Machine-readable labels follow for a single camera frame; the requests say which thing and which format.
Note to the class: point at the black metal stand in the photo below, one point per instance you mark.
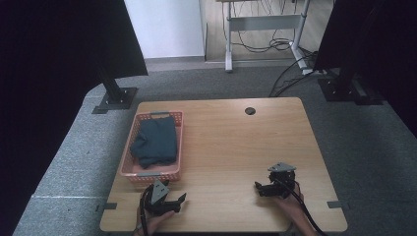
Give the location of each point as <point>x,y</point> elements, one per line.
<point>337,88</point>
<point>119,98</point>

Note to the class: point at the dark teal cloth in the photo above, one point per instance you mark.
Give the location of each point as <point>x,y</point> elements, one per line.
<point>155,141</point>

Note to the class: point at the white desk frame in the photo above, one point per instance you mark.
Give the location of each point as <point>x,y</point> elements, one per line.
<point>262,23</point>

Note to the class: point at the grey table edge bracket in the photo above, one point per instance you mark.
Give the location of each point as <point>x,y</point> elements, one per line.
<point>108,206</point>
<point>334,204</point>

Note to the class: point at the pink plastic basket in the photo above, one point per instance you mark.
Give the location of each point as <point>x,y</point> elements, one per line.
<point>131,168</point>

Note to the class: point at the black round table grommet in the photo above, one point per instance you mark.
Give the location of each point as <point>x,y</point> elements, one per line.
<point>250,111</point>

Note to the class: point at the person's left hand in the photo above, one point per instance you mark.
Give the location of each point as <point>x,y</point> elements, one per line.
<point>154,223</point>

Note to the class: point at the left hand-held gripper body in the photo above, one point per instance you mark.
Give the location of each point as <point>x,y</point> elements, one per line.
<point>160,193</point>

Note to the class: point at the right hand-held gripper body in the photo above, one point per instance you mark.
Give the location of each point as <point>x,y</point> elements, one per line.
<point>282,178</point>

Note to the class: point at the black curtain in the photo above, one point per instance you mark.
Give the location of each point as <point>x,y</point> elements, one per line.
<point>49,65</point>
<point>393,49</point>

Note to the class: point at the person's right hand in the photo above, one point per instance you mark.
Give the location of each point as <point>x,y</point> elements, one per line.
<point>293,208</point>

